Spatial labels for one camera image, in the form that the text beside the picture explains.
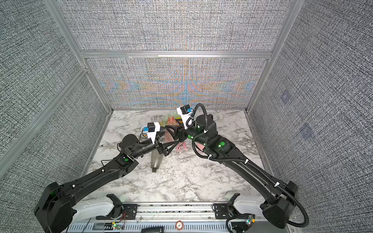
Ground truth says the grey pink spray nozzle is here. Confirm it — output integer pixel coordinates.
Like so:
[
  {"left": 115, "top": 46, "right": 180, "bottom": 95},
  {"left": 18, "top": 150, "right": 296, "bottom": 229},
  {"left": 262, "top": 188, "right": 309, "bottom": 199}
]
[{"left": 176, "top": 142, "right": 188, "bottom": 152}]

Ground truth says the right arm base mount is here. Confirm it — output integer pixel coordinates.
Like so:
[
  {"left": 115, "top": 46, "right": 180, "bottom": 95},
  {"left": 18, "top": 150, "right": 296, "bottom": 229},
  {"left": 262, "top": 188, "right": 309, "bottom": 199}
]
[{"left": 212, "top": 193, "right": 255, "bottom": 221}]

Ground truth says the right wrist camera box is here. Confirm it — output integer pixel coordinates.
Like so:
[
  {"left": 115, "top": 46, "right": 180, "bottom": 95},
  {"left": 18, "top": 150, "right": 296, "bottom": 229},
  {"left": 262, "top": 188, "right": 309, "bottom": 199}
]
[{"left": 176, "top": 104, "right": 193, "bottom": 130}]

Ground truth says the opaque pink spray bottle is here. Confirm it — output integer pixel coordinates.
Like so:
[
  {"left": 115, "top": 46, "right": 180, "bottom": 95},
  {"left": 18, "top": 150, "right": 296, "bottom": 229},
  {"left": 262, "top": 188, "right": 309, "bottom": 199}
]
[{"left": 165, "top": 116, "right": 179, "bottom": 142}]

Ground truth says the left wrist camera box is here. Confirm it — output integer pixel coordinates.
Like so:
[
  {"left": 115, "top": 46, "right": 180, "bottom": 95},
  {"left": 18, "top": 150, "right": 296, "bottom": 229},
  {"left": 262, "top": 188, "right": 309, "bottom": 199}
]
[{"left": 143, "top": 122, "right": 161, "bottom": 144}]

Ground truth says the aluminium front rail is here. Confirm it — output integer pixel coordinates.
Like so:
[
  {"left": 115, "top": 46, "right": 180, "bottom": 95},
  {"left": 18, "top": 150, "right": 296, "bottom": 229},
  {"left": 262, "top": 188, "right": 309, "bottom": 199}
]
[{"left": 64, "top": 201, "right": 296, "bottom": 233}]

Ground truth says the clear grey spray bottle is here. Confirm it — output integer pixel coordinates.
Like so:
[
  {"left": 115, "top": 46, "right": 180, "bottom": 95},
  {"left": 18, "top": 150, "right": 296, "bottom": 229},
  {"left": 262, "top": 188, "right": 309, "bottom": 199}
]
[{"left": 151, "top": 150, "right": 164, "bottom": 173}]

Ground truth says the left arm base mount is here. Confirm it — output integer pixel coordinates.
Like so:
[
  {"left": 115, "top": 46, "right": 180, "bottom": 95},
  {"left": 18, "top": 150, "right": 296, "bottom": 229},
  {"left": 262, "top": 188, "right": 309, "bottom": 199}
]
[{"left": 96, "top": 194, "right": 138, "bottom": 220}]

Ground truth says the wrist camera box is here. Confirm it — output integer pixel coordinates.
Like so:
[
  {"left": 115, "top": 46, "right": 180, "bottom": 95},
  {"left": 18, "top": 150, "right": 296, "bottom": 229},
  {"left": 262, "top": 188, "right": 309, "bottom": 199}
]
[
  {"left": 143, "top": 122, "right": 161, "bottom": 144},
  {"left": 176, "top": 104, "right": 193, "bottom": 130}
]

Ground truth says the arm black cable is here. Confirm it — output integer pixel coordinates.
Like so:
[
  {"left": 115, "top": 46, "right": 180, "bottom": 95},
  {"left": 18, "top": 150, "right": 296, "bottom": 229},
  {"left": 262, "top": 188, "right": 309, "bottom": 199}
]
[
  {"left": 100, "top": 136, "right": 149, "bottom": 170},
  {"left": 186, "top": 103, "right": 309, "bottom": 228}
]

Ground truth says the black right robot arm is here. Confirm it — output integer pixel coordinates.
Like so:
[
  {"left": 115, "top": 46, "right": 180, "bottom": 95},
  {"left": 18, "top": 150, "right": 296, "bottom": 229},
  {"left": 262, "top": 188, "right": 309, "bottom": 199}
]
[{"left": 161, "top": 115, "right": 309, "bottom": 229}]

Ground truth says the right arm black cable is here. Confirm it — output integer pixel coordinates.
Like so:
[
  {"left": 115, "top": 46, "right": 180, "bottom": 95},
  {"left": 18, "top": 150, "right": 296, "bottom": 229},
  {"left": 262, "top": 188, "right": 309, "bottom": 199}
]
[{"left": 186, "top": 103, "right": 309, "bottom": 228}]

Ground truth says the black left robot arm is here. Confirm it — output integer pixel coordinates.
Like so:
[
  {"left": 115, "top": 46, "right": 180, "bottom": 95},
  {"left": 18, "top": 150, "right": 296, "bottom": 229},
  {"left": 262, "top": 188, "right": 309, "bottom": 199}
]
[{"left": 34, "top": 132, "right": 178, "bottom": 233}]

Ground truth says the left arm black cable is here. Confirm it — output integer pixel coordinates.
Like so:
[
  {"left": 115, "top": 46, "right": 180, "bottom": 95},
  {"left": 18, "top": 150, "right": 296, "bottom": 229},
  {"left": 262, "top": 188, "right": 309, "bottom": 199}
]
[{"left": 100, "top": 136, "right": 149, "bottom": 170}]

